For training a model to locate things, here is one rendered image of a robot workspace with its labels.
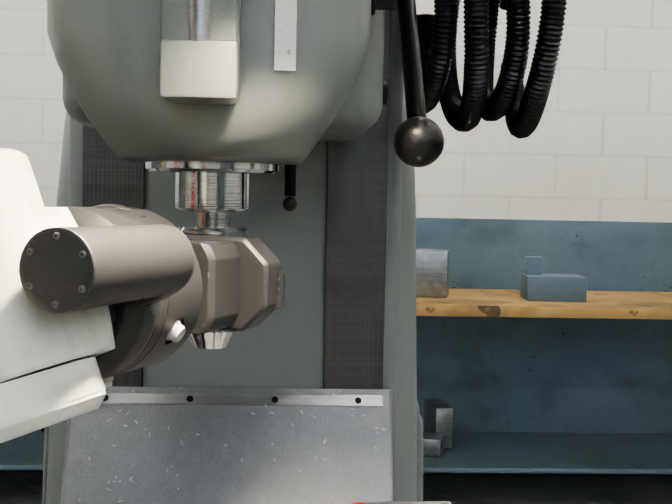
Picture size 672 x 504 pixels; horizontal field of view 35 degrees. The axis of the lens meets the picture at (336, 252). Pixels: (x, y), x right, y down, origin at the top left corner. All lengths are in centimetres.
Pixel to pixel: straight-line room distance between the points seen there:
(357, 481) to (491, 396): 402
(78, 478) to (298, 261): 30
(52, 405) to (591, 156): 472
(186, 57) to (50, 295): 18
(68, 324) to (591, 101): 472
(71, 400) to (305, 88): 24
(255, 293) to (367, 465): 46
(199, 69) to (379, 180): 52
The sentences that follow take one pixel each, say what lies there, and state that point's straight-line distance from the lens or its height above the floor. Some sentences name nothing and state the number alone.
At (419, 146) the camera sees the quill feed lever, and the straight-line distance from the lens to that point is 62.
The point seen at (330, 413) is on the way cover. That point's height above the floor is 107.
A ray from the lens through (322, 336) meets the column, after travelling 107.
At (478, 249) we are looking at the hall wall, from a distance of 497.
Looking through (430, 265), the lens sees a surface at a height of 101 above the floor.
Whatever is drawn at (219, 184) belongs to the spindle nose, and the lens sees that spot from 67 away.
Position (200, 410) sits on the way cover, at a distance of 107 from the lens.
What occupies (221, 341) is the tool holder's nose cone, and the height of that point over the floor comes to 120.
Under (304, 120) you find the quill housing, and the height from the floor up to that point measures 133.
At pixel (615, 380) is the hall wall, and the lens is 520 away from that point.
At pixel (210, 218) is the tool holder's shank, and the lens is 68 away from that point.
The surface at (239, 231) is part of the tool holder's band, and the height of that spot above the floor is 127.
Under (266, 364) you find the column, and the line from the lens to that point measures 107.
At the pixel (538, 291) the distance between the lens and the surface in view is 440.
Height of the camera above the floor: 129
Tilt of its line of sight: 3 degrees down
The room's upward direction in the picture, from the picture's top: 1 degrees clockwise
